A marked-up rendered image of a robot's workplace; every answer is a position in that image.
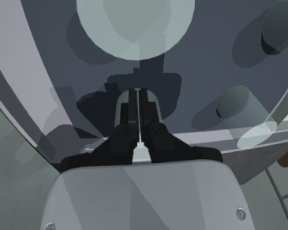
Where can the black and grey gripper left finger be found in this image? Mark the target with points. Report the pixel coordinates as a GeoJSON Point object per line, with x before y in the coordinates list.
{"type": "Point", "coordinates": [116, 150]}

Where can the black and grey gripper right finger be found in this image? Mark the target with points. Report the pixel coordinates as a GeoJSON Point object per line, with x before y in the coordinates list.
{"type": "Point", "coordinates": [162, 145]}

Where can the clear glass jar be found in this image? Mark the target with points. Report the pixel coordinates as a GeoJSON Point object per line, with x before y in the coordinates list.
{"type": "Point", "coordinates": [140, 153]}
{"type": "Point", "coordinates": [135, 29]}
{"type": "Point", "coordinates": [275, 26]}
{"type": "Point", "coordinates": [247, 120]}

